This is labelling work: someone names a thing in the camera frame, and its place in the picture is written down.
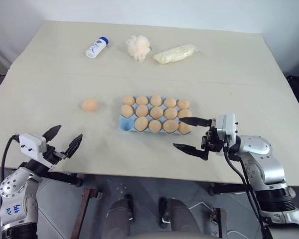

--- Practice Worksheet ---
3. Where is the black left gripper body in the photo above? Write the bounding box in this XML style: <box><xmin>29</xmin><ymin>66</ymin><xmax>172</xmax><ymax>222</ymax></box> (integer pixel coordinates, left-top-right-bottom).
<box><xmin>41</xmin><ymin>143</ymin><xmax>67</xmax><ymax>167</ymax></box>

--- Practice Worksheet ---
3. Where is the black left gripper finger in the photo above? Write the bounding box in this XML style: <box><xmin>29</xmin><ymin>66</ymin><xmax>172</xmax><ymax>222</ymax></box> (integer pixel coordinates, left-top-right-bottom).
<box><xmin>42</xmin><ymin>124</ymin><xmax>63</xmax><ymax>145</ymax></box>
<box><xmin>62</xmin><ymin>133</ymin><xmax>84</xmax><ymax>159</ymax></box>

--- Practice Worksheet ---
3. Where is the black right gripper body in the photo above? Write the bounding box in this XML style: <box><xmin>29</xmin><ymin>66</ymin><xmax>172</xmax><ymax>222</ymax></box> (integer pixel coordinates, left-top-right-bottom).
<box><xmin>200</xmin><ymin>119</ymin><xmax>227</xmax><ymax>156</ymax></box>

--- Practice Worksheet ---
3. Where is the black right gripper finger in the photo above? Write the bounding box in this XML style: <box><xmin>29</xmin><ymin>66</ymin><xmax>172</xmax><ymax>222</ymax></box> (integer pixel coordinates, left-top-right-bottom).
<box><xmin>179</xmin><ymin>117</ymin><xmax>212</xmax><ymax>127</ymax></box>
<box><xmin>172</xmin><ymin>143</ymin><xmax>210</xmax><ymax>160</ymax></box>

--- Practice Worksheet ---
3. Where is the beige egg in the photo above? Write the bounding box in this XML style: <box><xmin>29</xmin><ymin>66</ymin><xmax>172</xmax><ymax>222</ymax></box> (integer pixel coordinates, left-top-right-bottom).
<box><xmin>148</xmin><ymin>119</ymin><xmax>163</xmax><ymax>133</ymax></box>
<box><xmin>81</xmin><ymin>99</ymin><xmax>98</xmax><ymax>113</ymax></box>
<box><xmin>178</xmin><ymin>121</ymin><xmax>193</xmax><ymax>136</ymax></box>
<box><xmin>149</xmin><ymin>95</ymin><xmax>163</xmax><ymax>107</ymax></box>
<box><xmin>120</xmin><ymin>104</ymin><xmax>135</xmax><ymax>119</ymax></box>
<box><xmin>135</xmin><ymin>104</ymin><xmax>150</xmax><ymax>118</ymax></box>
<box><xmin>177</xmin><ymin>109</ymin><xmax>193</xmax><ymax>119</ymax></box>
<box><xmin>163</xmin><ymin>107</ymin><xmax>178</xmax><ymax>120</ymax></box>
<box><xmin>135</xmin><ymin>95</ymin><xmax>150</xmax><ymax>106</ymax></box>
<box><xmin>134</xmin><ymin>116</ymin><xmax>149</xmax><ymax>133</ymax></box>
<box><xmin>176</xmin><ymin>99</ymin><xmax>191</xmax><ymax>110</ymax></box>
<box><xmin>149</xmin><ymin>106</ymin><xmax>164</xmax><ymax>120</ymax></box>
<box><xmin>162</xmin><ymin>119</ymin><xmax>179</xmax><ymax>134</ymax></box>
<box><xmin>163</xmin><ymin>97</ymin><xmax>178</xmax><ymax>109</ymax></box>
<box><xmin>121</xmin><ymin>95</ymin><xmax>136</xmax><ymax>106</ymax></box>

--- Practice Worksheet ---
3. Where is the blue egg carton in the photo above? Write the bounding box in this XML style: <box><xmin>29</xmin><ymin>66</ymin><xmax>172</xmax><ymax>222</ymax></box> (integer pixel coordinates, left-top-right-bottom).
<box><xmin>118</xmin><ymin>95</ymin><xmax>195</xmax><ymax>136</ymax></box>

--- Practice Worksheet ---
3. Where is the black table leg bar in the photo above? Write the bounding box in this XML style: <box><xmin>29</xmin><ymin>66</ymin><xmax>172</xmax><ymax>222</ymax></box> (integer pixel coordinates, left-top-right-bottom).
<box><xmin>208</xmin><ymin>182</ymin><xmax>255</xmax><ymax>197</ymax></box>
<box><xmin>45</xmin><ymin>171</ymin><xmax>84</xmax><ymax>188</ymax></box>

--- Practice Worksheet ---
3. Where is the rusty metal stand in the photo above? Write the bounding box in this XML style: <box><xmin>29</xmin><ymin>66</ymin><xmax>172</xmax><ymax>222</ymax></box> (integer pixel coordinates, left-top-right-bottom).
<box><xmin>70</xmin><ymin>188</ymin><xmax>103</xmax><ymax>239</ymax></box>
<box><xmin>210</xmin><ymin>207</ymin><xmax>228</xmax><ymax>239</ymax></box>

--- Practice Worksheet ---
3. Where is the dark grey rounded shape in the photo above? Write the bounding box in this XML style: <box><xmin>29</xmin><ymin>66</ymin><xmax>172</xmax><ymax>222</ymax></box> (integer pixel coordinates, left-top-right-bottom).
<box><xmin>106</xmin><ymin>194</ymin><xmax>136</xmax><ymax>239</ymax></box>
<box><xmin>158</xmin><ymin>197</ymin><xmax>200</xmax><ymax>239</ymax></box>

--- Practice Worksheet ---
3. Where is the clear bag of yellowish filling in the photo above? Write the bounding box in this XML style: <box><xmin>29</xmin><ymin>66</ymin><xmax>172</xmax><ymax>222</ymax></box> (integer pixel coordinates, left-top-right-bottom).
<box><xmin>152</xmin><ymin>43</ymin><xmax>200</xmax><ymax>65</ymax></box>

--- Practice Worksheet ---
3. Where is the white mesh bath pouf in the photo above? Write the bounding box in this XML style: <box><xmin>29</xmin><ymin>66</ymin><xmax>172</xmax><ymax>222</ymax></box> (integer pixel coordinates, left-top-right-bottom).
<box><xmin>125</xmin><ymin>34</ymin><xmax>151</xmax><ymax>61</ymax></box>

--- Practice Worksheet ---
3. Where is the white bottle with blue cap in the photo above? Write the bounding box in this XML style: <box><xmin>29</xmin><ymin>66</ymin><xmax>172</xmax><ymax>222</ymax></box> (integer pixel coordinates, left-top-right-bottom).
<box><xmin>85</xmin><ymin>36</ymin><xmax>110</xmax><ymax>60</ymax></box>

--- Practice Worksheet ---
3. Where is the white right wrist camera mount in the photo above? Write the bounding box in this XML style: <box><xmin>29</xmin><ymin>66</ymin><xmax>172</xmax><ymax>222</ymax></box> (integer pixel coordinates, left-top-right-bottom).
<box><xmin>217</xmin><ymin>113</ymin><xmax>240</xmax><ymax>143</ymax></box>

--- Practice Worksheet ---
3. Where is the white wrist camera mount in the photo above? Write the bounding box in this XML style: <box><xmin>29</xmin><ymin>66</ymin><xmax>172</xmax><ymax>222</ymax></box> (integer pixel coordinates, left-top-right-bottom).
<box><xmin>217</xmin><ymin>113</ymin><xmax>240</xmax><ymax>143</ymax></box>
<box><xmin>18</xmin><ymin>132</ymin><xmax>48</xmax><ymax>159</ymax></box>

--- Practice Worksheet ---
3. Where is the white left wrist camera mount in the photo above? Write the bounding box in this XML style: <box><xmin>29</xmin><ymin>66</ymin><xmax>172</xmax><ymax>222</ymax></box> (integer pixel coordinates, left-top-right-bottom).
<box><xmin>18</xmin><ymin>132</ymin><xmax>48</xmax><ymax>159</ymax></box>

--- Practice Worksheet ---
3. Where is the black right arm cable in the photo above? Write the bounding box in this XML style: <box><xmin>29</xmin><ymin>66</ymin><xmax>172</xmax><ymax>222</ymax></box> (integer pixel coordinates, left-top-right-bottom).
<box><xmin>223</xmin><ymin>146</ymin><xmax>271</xmax><ymax>239</ymax></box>

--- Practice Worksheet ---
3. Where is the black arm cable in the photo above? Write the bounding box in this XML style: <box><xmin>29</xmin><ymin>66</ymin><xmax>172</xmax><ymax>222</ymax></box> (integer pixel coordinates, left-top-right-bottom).
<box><xmin>223</xmin><ymin>146</ymin><xmax>271</xmax><ymax>239</ymax></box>
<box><xmin>0</xmin><ymin>134</ymin><xmax>21</xmax><ymax>185</ymax></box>

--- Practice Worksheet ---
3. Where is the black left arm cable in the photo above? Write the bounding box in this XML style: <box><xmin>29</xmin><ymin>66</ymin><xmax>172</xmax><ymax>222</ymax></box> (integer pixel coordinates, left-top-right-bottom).
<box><xmin>0</xmin><ymin>134</ymin><xmax>21</xmax><ymax>185</ymax></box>

